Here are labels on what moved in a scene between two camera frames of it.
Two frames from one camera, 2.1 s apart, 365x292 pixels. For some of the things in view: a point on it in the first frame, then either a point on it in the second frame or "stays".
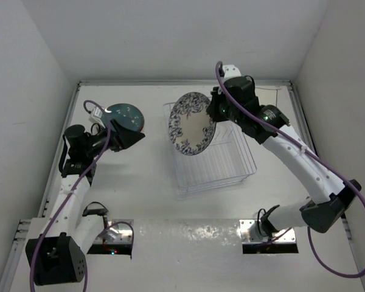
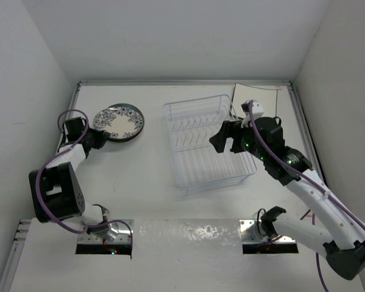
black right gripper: x=216 y=95 → x=232 y=129
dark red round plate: x=126 y=115 stays
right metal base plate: x=285 y=236 stays
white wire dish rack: x=224 y=164 stays
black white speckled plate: x=191 y=129 → x=123 y=121
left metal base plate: x=120 y=232 stays
